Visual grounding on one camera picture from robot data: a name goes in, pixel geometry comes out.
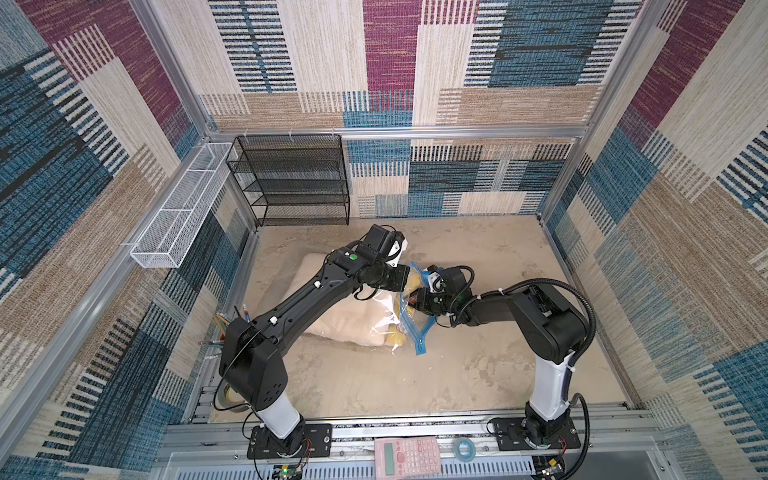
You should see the clear vacuum bag blue zipper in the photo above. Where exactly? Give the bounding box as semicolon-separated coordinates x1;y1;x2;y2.
367;262;436;356

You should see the yellow cartoon print blanket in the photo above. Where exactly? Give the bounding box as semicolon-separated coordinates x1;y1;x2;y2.
387;281;426;355

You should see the cream fleece blanket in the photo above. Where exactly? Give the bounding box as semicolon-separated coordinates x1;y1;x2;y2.
277;252;400;347

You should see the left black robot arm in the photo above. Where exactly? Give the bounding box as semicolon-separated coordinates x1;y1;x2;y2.
219;224;410;454

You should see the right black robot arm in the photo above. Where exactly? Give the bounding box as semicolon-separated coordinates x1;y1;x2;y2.
408;278;596;449

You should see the light blue tape roll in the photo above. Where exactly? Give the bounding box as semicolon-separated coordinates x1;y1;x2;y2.
453;437;476;463

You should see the pink calculator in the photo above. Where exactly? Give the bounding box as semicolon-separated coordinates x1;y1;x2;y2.
374;437;442;479

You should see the grey tape roll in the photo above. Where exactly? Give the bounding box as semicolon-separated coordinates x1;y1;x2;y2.
215;382;249;413

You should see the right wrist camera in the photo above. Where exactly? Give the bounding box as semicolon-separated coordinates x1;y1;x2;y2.
425;265;444;293

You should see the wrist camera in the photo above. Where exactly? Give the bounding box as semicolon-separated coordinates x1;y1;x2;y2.
425;265;444;293
386;230;407;262

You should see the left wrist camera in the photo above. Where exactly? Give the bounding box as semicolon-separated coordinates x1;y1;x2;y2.
386;230;407;262

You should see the black wire mesh shelf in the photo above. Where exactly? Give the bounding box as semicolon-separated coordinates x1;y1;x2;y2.
227;134;351;227

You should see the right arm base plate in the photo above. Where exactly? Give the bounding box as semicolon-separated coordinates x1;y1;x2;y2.
487;413;582;451

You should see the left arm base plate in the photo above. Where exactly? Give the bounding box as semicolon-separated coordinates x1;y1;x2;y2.
247;423;333;460

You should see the white wire mesh basket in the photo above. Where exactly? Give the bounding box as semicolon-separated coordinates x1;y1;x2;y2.
130;143;230;269

